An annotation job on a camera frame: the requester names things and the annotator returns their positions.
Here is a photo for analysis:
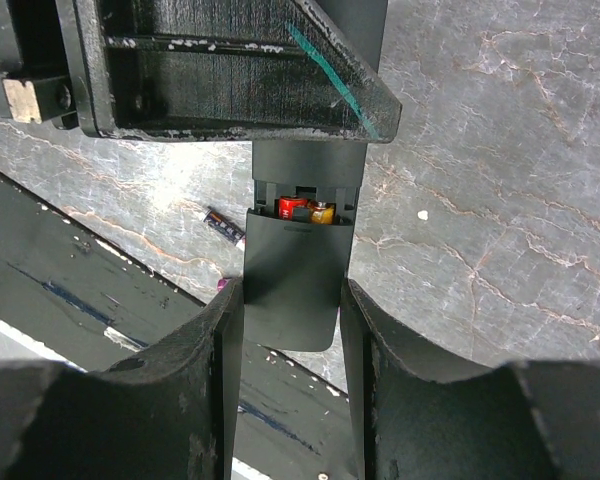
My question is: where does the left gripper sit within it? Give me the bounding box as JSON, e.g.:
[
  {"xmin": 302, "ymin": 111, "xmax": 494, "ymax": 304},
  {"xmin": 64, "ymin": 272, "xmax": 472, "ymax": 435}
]
[{"xmin": 0, "ymin": 1, "xmax": 115, "ymax": 138}]

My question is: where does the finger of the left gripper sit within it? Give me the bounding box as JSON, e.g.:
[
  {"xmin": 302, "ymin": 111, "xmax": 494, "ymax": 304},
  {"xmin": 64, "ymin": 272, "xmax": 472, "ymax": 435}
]
[{"xmin": 74, "ymin": 1, "xmax": 401, "ymax": 143}]

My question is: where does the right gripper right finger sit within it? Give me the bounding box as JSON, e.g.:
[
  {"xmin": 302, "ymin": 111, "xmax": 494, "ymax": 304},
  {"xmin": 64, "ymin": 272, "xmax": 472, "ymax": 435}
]
[{"xmin": 340, "ymin": 280, "xmax": 600, "ymax": 479}]

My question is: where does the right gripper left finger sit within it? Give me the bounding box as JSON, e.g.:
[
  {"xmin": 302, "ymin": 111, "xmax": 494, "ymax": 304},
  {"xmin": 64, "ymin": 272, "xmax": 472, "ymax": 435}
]
[{"xmin": 0, "ymin": 279, "xmax": 244, "ymax": 479}]

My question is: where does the black remote control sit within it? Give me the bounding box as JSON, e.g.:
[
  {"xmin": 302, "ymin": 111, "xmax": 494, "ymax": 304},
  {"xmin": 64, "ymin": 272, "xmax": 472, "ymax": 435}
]
[{"xmin": 252, "ymin": 1, "xmax": 388, "ymax": 225}]

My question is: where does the black battery cover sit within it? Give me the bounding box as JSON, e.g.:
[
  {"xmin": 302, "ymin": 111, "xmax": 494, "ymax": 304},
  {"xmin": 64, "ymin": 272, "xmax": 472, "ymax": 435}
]
[{"xmin": 243, "ymin": 210, "xmax": 354, "ymax": 352}]

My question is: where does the red orange battery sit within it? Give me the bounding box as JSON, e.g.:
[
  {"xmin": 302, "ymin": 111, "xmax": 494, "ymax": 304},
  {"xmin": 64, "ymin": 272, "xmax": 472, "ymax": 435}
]
[{"xmin": 308, "ymin": 201, "xmax": 335, "ymax": 225}]

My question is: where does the blue purple battery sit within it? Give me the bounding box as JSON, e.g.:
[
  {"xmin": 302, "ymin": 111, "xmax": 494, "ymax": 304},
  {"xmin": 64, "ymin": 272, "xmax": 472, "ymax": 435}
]
[{"xmin": 217, "ymin": 278, "xmax": 229, "ymax": 291}]

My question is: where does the black battery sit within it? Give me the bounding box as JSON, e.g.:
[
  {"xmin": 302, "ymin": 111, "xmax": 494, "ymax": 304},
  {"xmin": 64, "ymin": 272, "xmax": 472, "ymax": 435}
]
[{"xmin": 202, "ymin": 208, "xmax": 246, "ymax": 249}]

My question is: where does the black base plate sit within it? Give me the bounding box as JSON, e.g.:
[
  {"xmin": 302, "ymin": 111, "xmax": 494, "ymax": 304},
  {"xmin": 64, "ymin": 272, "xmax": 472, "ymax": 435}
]
[{"xmin": 0, "ymin": 174, "xmax": 357, "ymax": 479}]

